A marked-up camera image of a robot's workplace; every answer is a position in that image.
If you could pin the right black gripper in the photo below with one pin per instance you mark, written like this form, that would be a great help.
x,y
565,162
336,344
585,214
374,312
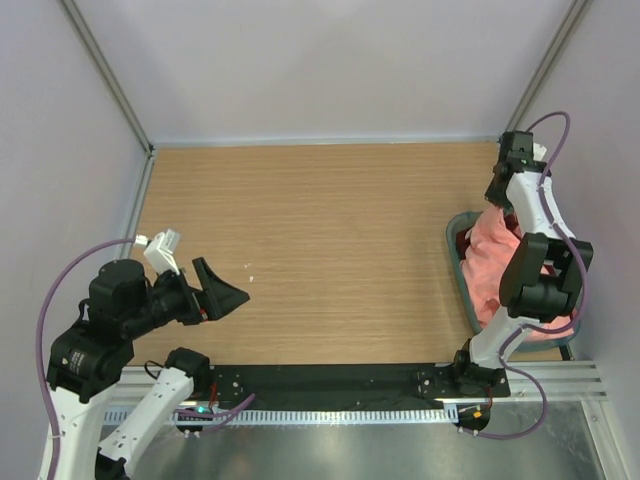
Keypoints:
x,y
497,199

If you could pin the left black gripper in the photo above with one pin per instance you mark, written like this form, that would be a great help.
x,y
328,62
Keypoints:
x,y
220,295

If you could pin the pink t shirt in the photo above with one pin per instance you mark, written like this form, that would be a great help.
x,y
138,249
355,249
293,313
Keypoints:
x,y
483,276

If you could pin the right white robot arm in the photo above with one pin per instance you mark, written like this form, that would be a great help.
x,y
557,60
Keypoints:
x,y
545,278

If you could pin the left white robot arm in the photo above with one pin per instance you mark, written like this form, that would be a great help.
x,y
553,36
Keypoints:
x,y
87,360

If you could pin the dark red t shirt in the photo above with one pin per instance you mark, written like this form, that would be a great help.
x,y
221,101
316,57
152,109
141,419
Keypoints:
x,y
494,232

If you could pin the teal plastic basket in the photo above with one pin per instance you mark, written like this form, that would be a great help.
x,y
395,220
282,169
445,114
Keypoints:
x,y
455,233

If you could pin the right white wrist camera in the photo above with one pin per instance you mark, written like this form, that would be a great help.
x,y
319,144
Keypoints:
x,y
539,152

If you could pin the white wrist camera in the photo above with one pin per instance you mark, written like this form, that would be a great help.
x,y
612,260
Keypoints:
x,y
539,152
159,250

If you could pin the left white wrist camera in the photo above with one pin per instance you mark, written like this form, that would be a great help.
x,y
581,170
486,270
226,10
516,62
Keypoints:
x,y
159,250

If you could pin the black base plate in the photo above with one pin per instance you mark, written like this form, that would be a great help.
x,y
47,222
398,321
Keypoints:
x,y
351,382

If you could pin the white slotted cable duct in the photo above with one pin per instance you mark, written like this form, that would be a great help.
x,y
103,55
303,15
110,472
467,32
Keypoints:
x,y
117,415

